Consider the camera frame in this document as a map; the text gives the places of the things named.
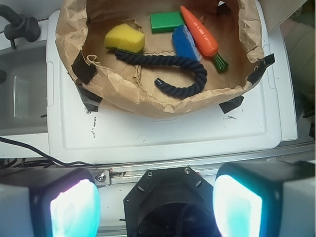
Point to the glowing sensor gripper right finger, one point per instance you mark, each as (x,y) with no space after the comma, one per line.
(265,199)

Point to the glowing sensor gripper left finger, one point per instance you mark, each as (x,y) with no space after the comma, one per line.
(48,202)

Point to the orange toy carrot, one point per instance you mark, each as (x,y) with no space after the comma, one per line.
(205,41)

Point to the white plastic bin lid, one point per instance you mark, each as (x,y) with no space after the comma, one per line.
(112,136)

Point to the black tape right lower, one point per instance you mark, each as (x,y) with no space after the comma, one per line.
(231,104)

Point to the black tape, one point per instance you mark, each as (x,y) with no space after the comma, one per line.
(89,99)
(231,104)
(258,73)
(84,71)

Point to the black tape left lower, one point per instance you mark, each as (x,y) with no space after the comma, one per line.
(89,99)

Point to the grey sink basin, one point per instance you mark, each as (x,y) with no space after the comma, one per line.
(23,89)

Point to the black tape left upper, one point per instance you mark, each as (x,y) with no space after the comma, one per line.
(84,71)

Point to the black tape right upper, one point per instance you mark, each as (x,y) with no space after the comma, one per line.
(258,73)

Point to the crumpled brown paper liner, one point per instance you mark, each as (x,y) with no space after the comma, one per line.
(83,24)

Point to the yellow sponge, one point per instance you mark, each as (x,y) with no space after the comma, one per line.
(126,38)

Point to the blue sponge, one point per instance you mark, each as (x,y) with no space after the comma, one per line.
(184,44)

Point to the green rectangular block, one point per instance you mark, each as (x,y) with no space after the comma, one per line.
(166,21)

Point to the aluminium rail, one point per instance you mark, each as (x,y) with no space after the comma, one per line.
(206,166)

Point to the black octagonal mount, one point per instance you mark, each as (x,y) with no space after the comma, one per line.
(174,202)

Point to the black faucet handle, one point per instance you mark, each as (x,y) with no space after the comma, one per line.
(19,26)

